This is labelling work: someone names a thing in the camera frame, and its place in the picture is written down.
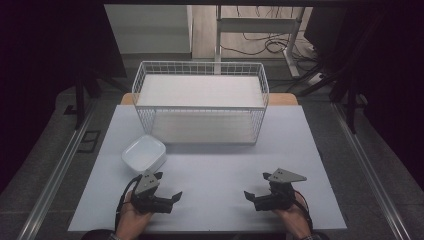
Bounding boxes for metal floor rail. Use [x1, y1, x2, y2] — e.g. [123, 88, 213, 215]
[331, 101, 413, 240]
[16, 99, 98, 240]

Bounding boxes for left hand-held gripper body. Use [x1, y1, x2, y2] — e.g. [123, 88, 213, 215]
[129, 169, 175, 215]

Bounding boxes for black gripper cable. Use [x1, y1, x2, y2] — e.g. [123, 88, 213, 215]
[292, 189, 315, 234]
[114, 174, 143, 233]

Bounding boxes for white cabinet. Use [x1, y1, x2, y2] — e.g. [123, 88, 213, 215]
[103, 4, 194, 61]

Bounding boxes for white wire basket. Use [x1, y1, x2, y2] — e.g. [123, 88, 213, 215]
[131, 60, 270, 146]

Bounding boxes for white metal desk frame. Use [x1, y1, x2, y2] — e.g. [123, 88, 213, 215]
[214, 4, 306, 79]

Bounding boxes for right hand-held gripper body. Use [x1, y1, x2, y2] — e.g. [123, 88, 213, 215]
[253, 167, 308, 212]

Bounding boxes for light blue table mat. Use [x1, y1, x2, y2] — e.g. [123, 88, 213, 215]
[67, 104, 348, 233]

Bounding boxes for white power strip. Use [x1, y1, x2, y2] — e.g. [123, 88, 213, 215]
[307, 72, 326, 87]

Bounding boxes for person's left hand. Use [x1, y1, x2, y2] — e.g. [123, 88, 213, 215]
[115, 191, 155, 240]

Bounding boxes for black floor bracket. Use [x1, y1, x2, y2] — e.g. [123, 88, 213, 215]
[77, 129, 102, 154]

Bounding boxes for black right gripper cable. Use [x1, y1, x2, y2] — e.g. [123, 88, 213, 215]
[292, 189, 315, 234]

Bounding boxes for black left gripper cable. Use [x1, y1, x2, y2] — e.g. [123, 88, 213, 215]
[114, 174, 143, 233]

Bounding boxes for dark curtain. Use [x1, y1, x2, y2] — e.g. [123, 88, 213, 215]
[304, 0, 424, 191]
[0, 0, 128, 194]

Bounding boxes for white square bowl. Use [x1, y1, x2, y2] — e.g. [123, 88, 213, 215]
[121, 134, 168, 175]

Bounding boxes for person's right hand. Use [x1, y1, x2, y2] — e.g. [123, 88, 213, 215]
[272, 192, 314, 240]

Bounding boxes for black floor cables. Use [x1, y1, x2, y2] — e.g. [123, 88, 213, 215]
[219, 5, 323, 58]

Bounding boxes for black metal stand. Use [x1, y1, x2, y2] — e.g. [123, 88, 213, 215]
[74, 64, 128, 131]
[296, 13, 388, 135]

